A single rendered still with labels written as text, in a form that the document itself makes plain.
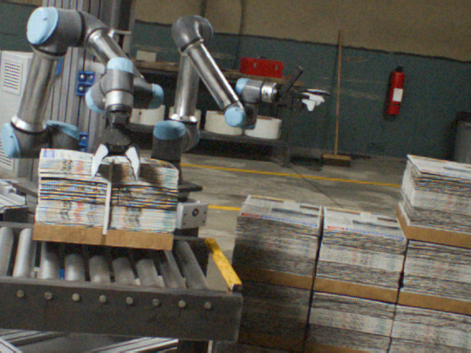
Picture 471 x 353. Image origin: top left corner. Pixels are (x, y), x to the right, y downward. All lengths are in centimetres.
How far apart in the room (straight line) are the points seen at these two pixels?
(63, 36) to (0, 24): 664
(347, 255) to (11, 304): 127
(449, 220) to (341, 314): 49
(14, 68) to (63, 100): 28
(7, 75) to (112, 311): 153
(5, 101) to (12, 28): 591
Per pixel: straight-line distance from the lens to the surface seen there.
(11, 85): 345
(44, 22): 273
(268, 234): 295
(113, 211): 236
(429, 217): 295
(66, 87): 323
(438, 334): 306
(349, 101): 995
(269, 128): 905
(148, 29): 941
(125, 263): 235
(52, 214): 235
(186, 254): 250
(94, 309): 215
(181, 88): 342
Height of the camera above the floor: 149
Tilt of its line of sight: 11 degrees down
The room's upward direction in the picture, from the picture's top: 8 degrees clockwise
